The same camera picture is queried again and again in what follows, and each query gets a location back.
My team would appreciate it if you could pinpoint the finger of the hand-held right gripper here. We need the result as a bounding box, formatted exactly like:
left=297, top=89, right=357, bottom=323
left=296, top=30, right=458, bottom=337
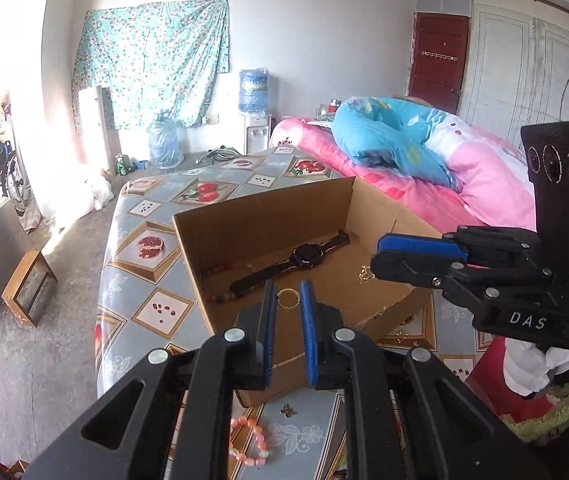
left=370, top=252, right=555, bottom=311
left=377, top=226, right=540, bottom=263

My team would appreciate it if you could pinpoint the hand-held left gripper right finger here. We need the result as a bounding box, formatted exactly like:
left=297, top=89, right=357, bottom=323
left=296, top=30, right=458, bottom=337
left=300, top=280, right=550, bottom=480

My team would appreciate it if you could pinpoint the black smartwatch with pink stripe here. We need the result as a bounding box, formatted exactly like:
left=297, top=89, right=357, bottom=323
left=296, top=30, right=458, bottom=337
left=228, top=230, right=351, bottom=296

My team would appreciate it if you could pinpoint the white plastic bag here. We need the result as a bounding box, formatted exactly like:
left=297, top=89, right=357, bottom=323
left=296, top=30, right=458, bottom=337
left=84, top=175, right=115, bottom=211

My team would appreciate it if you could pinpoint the pink orange bead bracelet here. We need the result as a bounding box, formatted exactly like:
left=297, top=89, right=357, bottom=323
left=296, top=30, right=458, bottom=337
left=228, top=416, right=271, bottom=467

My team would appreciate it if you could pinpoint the dark red door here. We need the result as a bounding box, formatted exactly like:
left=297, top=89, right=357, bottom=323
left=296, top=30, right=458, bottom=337
left=408, top=11, right=470, bottom=111

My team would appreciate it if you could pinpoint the white board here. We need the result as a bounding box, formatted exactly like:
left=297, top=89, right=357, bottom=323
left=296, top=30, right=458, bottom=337
left=78, top=85, right=116, bottom=161

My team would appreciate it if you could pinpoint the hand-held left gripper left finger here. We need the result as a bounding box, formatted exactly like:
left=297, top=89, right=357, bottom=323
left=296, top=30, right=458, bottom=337
left=22, top=281, right=278, bottom=480

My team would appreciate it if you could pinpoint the wooden stool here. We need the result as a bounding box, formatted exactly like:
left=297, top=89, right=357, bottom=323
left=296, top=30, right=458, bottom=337
left=2, top=249, right=58, bottom=328

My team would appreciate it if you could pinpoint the empty clear water jug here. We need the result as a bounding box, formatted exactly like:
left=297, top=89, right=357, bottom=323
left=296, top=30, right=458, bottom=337
left=147, top=117, right=184, bottom=170

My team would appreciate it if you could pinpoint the white wardrobe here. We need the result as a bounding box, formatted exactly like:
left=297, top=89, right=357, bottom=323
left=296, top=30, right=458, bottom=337
left=457, top=0, right=569, bottom=151

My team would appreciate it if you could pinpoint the brown cardboard box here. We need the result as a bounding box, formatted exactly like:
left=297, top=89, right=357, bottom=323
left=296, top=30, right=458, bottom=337
left=172, top=176, right=442, bottom=407

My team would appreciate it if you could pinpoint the blue capped water jug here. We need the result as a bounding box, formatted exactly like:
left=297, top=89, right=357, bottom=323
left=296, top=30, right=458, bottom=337
left=238, top=67, right=271, bottom=115

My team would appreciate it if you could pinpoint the green fleece garment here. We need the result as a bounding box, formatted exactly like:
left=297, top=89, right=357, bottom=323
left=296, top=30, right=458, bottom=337
left=501, top=325, right=569, bottom=443

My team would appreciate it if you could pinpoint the teal floral curtain cloth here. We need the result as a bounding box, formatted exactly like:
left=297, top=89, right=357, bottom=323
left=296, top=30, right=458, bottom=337
left=72, top=0, right=230, bottom=131

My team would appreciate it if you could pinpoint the person's right forearm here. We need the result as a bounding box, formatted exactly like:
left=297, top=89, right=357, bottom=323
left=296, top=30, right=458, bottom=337
left=503, top=332, right=569, bottom=397

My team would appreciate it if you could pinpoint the multicolour bead bracelet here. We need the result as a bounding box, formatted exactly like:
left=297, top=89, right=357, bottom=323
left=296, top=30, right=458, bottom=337
left=203, top=287, right=245, bottom=306

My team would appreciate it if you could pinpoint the grey hose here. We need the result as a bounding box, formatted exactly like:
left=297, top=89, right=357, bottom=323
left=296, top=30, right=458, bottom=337
left=197, top=146, right=242, bottom=163

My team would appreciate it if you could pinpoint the blue patterned quilt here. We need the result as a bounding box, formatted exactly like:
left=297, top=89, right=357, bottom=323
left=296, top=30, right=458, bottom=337
left=331, top=96, right=465, bottom=192

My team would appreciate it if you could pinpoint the white water dispenser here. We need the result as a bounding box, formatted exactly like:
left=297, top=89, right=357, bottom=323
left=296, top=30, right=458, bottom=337
left=242, top=112, right=272, bottom=156

